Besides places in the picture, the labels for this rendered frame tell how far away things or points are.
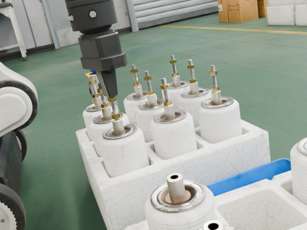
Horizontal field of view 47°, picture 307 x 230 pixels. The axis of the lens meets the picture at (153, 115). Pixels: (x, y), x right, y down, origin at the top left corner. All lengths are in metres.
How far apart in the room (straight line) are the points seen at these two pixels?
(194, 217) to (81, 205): 0.62
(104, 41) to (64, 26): 5.18
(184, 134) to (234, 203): 0.22
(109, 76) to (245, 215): 0.36
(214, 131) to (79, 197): 0.47
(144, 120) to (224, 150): 0.21
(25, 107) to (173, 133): 0.43
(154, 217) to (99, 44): 0.34
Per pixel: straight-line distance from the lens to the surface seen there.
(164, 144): 0.76
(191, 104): 0.88
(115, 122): 0.73
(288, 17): 3.66
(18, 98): 0.98
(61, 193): 1.13
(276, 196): 0.61
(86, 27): 0.66
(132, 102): 0.96
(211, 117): 0.79
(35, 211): 1.08
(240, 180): 0.79
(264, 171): 0.81
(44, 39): 5.84
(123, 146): 0.71
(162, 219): 0.46
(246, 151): 0.81
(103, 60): 0.66
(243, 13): 4.49
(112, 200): 0.72
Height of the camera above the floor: 0.51
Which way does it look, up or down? 19 degrees down
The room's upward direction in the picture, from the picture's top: 11 degrees counter-clockwise
